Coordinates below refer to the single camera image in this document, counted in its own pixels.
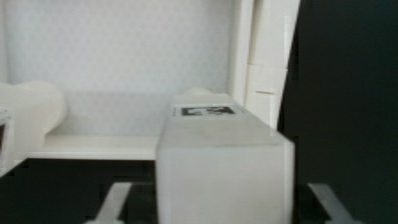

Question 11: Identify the white desk leg back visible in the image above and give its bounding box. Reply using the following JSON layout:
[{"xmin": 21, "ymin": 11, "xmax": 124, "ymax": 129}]
[{"xmin": 156, "ymin": 92, "xmax": 294, "ymax": 224}]

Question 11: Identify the white desk top tray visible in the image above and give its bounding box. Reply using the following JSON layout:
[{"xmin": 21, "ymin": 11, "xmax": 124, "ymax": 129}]
[{"xmin": 0, "ymin": 0, "xmax": 255, "ymax": 162}]

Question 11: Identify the white L-shaped fence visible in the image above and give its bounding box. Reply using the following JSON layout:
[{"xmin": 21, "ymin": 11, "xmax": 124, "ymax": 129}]
[{"xmin": 245, "ymin": 0, "xmax": 300, "ymax": 128}]

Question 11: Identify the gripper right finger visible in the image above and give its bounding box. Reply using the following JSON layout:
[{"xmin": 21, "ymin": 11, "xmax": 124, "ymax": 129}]
[{"xmin": 293, "ymin": 183, "xmax": 364, "ymax": 224}]

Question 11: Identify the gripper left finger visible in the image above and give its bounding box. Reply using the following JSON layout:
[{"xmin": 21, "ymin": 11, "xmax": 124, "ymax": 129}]
[{"xmin": 85, "ymin": 182, "xmax": 156, "ymax": 224}]

